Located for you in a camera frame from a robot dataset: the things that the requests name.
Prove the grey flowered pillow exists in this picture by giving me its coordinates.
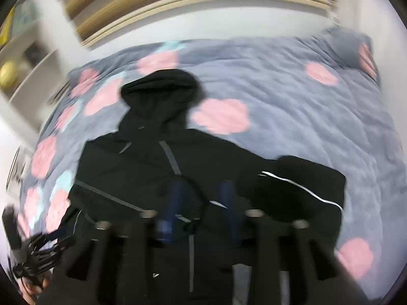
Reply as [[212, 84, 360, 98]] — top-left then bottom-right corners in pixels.
[[296, 27, 382, 85]]

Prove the yellow object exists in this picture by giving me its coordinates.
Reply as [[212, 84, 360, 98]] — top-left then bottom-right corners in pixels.
[[0, 6, 16, 47]]

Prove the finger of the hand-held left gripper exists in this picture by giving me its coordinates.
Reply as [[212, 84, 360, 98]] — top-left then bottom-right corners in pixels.
[[27, 225, 77, 252], [13, 247, 66, 281]]

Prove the black hooded jacket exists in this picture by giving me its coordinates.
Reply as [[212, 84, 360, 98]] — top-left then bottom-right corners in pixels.
[[68, 69, 347, 305]]

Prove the white shelf unit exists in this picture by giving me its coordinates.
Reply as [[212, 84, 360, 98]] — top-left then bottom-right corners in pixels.
[[0, 0, 80, 128]]

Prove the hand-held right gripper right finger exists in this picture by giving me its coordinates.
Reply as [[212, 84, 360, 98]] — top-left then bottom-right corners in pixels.
[[219, 179, 341, 305]]

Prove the yellow ball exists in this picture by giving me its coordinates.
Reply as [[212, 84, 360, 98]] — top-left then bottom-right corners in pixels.
[[0, 60, 18, 88]]

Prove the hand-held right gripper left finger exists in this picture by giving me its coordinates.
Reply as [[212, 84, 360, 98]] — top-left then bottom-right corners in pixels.
[[65, 179, 192, 305]]

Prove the grey blanket with pink flowers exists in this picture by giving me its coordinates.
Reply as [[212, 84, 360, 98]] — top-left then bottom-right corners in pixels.
[[16, 35, 398, 293]]

